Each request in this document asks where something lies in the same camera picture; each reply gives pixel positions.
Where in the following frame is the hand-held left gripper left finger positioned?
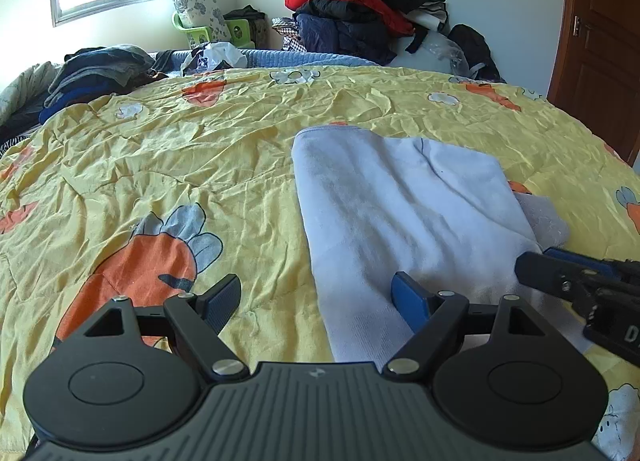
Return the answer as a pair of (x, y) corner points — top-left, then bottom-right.
(82, 273), (251, 382)

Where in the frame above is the yellow printed blanket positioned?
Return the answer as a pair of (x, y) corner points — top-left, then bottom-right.
(0, 64), (640, 461)

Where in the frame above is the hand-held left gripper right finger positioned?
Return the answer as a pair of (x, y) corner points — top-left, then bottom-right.
(382, 271), (551, 382)

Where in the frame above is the clear plastic bag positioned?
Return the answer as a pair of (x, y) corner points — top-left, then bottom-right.
(414, 33), (477, 78)

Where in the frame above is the black puffer jacket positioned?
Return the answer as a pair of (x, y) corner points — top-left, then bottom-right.
(294, 0), (382, 23)

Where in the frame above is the stack of dark folded clothes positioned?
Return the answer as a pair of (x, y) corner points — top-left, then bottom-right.
(41, 45), (169, 110)

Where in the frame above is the brown box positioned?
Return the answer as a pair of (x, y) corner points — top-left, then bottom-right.
(249, 20), (274, 48)

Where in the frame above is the metal door handle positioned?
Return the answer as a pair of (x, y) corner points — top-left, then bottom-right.
(572, 15), (599, 38)

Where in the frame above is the black white checkered cloth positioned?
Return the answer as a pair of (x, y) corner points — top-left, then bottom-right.
(271, 16), (307, 54)

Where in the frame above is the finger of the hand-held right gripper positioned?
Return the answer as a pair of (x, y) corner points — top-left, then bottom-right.
(542, 246), (640, 282)
(514, 251), (596, 302)

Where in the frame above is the white patterned quilt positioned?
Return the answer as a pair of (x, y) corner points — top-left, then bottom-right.
(0, 61), (57, 143)

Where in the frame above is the grey floral pillow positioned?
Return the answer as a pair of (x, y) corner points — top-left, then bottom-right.
(169, 0), (232, 42)

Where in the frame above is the white towel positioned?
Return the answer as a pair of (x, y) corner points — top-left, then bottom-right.
(291, 124), (572, 364)

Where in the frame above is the green plastic chair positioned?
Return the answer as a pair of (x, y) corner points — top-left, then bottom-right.
(171, 12), (252, 49)

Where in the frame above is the black white garment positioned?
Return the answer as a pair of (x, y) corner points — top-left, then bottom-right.
(404, 0), (449, 55)

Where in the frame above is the white plastic bag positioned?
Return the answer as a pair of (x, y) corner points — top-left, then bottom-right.
(181, 40), (249, 75)

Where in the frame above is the brown wooden door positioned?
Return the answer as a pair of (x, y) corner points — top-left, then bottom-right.
(546, 0), (640, 168)

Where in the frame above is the black backpack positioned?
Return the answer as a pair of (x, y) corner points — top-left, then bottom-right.
(447, 23), (504, 83)

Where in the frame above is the navy jacket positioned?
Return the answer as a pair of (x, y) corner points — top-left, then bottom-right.
(294, 11), (399, 67)

